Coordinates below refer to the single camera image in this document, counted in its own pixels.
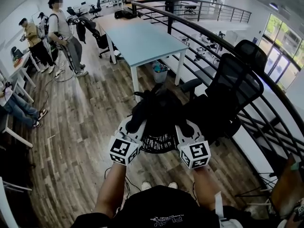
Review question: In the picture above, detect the black mesh office chair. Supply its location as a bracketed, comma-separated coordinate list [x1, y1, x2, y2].
[179, 39, 268, 147]

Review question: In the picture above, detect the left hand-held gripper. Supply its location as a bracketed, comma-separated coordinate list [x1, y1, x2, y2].
[108, 119, 147, 167]

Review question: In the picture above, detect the white metal frame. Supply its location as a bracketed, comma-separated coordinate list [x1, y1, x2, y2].
[0, 176, 33, 228]

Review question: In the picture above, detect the person's right forearm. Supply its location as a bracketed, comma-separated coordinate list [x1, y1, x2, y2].
[191, 164, 225, 211]

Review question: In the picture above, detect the black curved metal railing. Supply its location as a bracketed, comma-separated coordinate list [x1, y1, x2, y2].
[131, 1, 304, 192]

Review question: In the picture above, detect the person's left forearm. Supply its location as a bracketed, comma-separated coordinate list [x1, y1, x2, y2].
[94, 161, 128, 220]

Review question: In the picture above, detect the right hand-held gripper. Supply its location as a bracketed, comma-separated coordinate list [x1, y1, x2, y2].
[175, 120, 212, 170]

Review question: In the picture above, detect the black swivel chair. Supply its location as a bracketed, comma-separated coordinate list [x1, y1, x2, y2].
[184, 0, 202, 15]
[79, 17, 114, 59]
[89, 0, 103, 19]
[66, 6, 83, 18]

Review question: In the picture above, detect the light blue table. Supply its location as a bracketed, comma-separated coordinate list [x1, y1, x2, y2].
[96, 14, 190, 102]

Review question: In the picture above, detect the black jacket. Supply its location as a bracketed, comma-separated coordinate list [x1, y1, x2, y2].
[76, 20, 87, 44]

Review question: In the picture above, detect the thin black balcony railing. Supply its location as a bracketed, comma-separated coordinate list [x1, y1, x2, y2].
[139, 0, 252, 23]

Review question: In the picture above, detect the person's black shirt torso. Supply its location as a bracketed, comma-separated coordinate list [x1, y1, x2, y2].
[77, 185, 240, 228]

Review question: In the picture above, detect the white desk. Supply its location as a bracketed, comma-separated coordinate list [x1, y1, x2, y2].
[0, 51, 41, 104]
[0, 114, 34, 149]

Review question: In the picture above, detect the white bin of toys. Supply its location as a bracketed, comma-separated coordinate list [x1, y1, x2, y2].
[152, 60, 170, 84]

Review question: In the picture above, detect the glass window wall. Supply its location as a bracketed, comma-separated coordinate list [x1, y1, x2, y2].
[258, 13, 304, 91]

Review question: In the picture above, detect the white shoulder strap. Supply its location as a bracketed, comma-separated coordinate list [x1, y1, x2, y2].
[214, 190, 225, 223]

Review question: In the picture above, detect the black bag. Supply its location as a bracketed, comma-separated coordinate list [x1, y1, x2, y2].
[114, 9, 134, 20]

